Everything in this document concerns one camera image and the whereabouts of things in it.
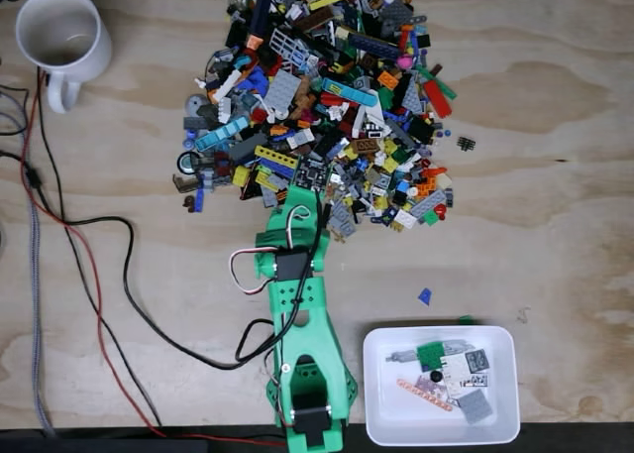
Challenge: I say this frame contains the yellow Lego technic beam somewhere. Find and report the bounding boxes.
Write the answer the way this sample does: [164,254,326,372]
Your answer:
[253,145,301,170]

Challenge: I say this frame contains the turquoise Lego car piece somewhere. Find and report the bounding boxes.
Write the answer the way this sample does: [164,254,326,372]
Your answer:
[193,116,250,153]

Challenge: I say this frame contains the white Lego plate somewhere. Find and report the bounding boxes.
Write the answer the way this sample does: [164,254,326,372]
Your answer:
[392,208,419,231]

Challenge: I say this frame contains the light grey Lego plate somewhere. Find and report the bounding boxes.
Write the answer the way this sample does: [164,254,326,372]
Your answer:
[263,68,302,115]

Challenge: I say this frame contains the light blue long Lego piece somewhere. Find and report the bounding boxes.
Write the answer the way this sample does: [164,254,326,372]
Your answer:
[321,77,378,108]

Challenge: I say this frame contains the grey long Lego plate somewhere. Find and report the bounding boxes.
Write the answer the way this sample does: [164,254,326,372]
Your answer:
[409,189,448,219]

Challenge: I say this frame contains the grey Lego wedge plate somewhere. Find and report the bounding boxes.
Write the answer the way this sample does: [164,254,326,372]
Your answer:
[401,81,425,115]

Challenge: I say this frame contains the white Lego fence piece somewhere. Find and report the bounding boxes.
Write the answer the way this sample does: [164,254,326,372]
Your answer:
[268,27,304,60]

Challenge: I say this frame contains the red Lego plate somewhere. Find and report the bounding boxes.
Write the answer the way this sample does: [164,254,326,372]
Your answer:
[422,78,455,121]

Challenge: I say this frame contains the dark blue Lego plate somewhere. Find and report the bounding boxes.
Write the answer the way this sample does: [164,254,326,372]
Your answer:
[347,31,402,62]

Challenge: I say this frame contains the dark brown long Lego plate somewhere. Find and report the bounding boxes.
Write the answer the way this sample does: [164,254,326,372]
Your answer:
[293,8,336,34]

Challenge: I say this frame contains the green square Lego plate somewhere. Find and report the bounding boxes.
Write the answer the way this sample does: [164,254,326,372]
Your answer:
[415,341,446,374]

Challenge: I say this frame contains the navy long Lego beam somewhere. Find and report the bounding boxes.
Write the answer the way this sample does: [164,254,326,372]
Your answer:
[249,0,274,39]

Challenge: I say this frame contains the orange Lego technic beam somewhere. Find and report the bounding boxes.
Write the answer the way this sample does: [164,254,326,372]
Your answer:
[394,377,457,412]

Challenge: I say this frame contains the lilac Lego plate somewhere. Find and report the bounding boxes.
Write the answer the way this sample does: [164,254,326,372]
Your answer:
[414,376,448,397]

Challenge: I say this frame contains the dark grey Lego plate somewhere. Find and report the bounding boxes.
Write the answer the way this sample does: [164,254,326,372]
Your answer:
[380,0,415,21]

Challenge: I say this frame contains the white plastic bin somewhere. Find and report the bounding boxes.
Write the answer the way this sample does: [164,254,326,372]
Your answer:
[362,325,522,447]

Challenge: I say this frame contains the white Lego tile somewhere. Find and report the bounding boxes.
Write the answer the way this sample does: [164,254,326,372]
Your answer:
[442,356,472,400]

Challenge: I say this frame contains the grey square Lego plate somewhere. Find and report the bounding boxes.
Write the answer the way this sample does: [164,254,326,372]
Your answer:
[456,389,495,426]

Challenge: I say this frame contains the dark grey printed tile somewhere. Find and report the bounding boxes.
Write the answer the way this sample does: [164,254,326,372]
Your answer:
[465,349,492,376]

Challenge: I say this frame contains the white ceramic mug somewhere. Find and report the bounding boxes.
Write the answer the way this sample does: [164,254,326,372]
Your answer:
[14,0,114,115]

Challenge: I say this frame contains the black camera circuit board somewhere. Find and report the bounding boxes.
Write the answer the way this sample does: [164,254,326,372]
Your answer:
[291,155,332,193]

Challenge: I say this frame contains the white and red servo wire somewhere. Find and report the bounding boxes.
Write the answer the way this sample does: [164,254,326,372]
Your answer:
[229,246,279,296]

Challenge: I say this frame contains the thick black cable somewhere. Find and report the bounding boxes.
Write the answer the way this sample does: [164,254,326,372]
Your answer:
[62,187,324,373]

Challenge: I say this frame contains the thin black wire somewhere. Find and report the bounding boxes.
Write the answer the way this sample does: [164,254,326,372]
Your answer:
[0,65,163,428]

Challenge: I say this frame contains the grey braided cable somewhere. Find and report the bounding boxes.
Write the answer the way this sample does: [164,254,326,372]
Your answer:
[0,88,55,438]

